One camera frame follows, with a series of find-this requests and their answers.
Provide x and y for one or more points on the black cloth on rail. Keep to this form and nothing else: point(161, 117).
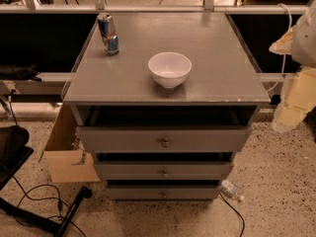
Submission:
point(18, 73)

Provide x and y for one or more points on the black bag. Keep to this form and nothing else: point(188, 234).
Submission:
point(14, 151)

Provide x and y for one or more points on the black stand with cable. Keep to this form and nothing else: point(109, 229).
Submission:
point(43, 207)

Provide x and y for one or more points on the grey drawer cabinet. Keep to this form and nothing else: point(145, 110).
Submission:
point(222, 89)

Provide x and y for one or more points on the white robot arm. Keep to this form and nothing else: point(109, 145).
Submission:
point(299, 41)

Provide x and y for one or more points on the blue silver drink can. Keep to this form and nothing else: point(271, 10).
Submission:
point(108, 33)

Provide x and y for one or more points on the white bowl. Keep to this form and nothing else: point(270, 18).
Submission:
point(169, 69)

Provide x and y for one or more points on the grey drawer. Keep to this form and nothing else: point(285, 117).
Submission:
point(195, 192)
point(159, 139)
point(162, 170)

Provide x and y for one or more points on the grey bottom drawer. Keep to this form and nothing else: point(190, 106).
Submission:
point(195, 192)

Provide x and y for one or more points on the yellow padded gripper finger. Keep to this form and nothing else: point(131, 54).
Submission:
point(298, 99)

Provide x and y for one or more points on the grey top drawer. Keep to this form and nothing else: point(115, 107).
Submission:
point(159, 139)

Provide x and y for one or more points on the metal frame railing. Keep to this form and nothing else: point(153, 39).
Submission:
point(154, 8)

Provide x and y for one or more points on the cardboard box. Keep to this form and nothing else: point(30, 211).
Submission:
point(66, 159)

